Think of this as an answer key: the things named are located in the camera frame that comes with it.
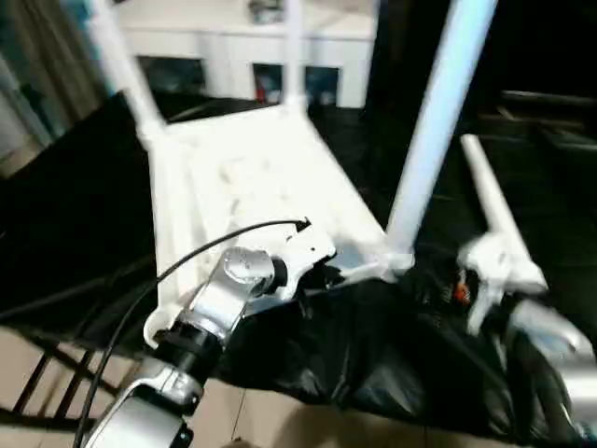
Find white plastic table leg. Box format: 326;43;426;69
90;0;167;146
283;0;310;111
460;134;549;293
384;0;499;270

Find white plastic table top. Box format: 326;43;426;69
143;105;416;349

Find black work mat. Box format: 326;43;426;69
0;88;597;448

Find black flat panel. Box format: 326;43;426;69
498;91;597;111

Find white cabinet with glass doors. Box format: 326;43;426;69
111;0;379;108

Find dark metallic object on cabinet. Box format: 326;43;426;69
249;0;284;22

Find grey brown curtain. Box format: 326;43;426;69
0;0;108;141

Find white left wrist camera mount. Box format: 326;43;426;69
274;221;337;304

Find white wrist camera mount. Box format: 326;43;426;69
456;232;514;335
274;221;337;304

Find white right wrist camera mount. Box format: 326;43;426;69
456;232;514;335

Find black metal table frame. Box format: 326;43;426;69
0;335;141;426

